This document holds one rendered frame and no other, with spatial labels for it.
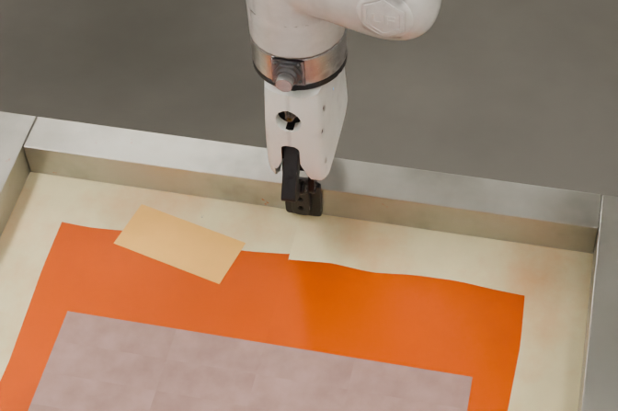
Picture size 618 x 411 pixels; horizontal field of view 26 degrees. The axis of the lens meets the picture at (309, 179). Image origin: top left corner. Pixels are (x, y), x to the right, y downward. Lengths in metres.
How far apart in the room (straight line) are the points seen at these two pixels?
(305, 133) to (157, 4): 2.57
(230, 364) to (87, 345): 0.12
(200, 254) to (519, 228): 0.27
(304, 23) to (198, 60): 2.39
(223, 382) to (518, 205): 0.29
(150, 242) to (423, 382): 0.27
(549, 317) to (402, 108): 2.12
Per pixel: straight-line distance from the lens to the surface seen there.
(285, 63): 1.02
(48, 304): 1.15
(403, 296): 1.12
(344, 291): 1.13
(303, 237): 1.16
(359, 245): 1.15
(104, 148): 1.20
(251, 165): 1.17
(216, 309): 1.12
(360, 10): 0.94
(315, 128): 1.05
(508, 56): 3.41
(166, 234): 1.18
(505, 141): 3.13
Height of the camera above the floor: 1.92
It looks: 40 degrees down
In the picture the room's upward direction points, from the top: straight up
